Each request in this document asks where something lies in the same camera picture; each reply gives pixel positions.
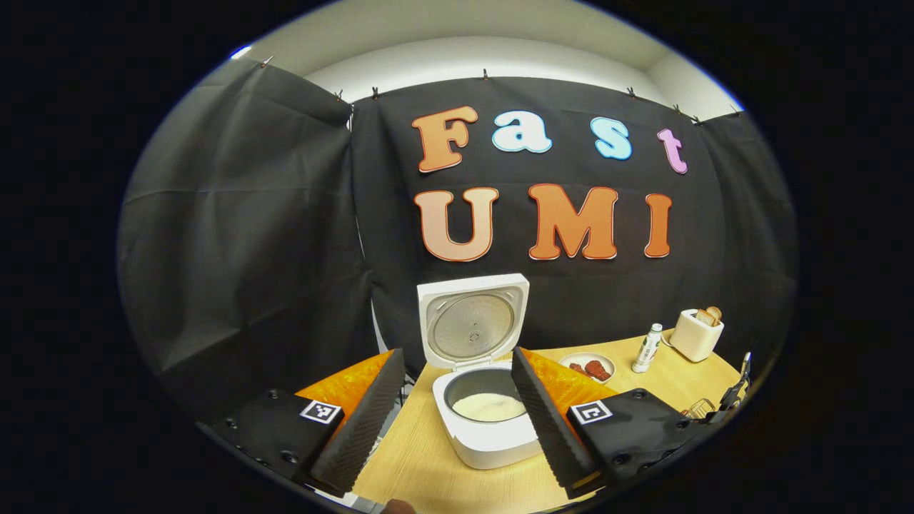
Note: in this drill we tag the white toaster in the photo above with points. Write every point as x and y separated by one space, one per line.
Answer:
692 343

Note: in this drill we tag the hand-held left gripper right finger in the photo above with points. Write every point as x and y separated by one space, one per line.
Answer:
546 435

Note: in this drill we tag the toast bread slice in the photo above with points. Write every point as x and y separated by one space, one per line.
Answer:
715 314
703 318

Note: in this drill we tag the white rice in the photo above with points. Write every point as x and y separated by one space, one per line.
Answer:
485 408

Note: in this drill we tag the round white plate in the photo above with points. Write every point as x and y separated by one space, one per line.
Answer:
587 357

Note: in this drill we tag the white plastic bottle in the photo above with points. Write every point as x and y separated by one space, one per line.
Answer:
647 350

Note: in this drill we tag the ceiling light panel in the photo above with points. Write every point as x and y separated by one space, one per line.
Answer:
240 52

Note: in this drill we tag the white rice cooker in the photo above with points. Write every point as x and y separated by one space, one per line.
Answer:
493 450

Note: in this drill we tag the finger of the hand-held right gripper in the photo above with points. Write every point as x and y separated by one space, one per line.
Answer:
735 396

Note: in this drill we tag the red meat piece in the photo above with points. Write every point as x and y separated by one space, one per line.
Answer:
578 369
598 370

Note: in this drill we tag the black backdrop cloth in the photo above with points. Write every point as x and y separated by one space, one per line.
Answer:
250 250

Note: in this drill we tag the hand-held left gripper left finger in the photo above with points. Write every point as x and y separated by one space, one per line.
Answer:
364 435

